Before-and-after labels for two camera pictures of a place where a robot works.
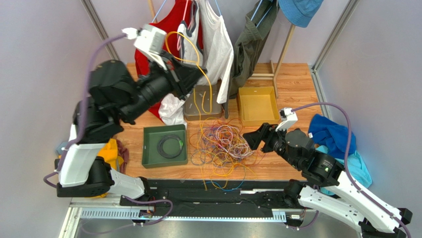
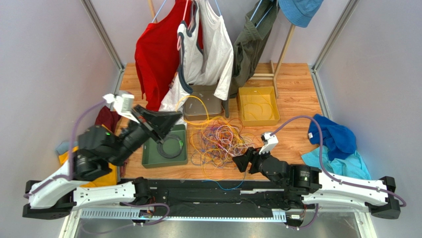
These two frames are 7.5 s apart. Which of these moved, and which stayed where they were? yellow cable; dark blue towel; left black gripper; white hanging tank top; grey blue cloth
Moved: left black gripper; yellow cable
Stayed: dark blue towel; grey blue cloth; white hanging tank top
